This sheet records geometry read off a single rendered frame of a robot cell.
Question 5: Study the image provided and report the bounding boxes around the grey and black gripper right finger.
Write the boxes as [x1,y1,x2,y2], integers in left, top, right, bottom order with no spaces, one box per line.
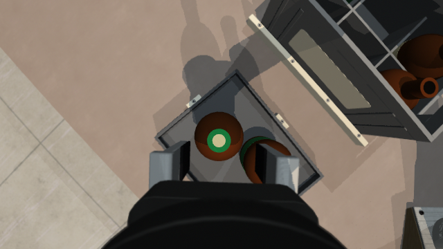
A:
[255,143,300,194]

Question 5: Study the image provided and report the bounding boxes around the grey bottle crate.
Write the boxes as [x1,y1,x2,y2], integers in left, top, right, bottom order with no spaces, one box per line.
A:
[261,0,443,142]

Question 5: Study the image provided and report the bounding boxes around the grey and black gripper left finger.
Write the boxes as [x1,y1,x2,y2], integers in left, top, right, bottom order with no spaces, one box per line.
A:
[149,140,190,189]

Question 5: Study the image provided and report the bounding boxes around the brown bottle with white cap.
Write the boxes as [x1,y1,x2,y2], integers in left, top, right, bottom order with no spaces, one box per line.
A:
[195,111,244,161]
[239,136,291,183]

